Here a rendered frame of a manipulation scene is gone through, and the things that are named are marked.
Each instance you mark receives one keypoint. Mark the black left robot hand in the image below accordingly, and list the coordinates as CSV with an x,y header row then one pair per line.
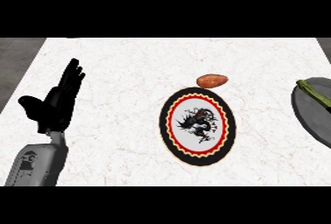
x,y
53,108

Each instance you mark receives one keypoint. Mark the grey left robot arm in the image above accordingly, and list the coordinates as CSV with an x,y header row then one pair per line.
x,y
36,163

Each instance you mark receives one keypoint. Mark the black rimmed dragon print plate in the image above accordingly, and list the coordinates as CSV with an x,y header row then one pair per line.
x,y
197,126

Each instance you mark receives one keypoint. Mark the orange brown squash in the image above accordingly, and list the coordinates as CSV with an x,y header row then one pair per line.
x,y
212,80

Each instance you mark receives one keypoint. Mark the grey pan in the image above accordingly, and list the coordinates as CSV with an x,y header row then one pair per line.
x,y
312,112

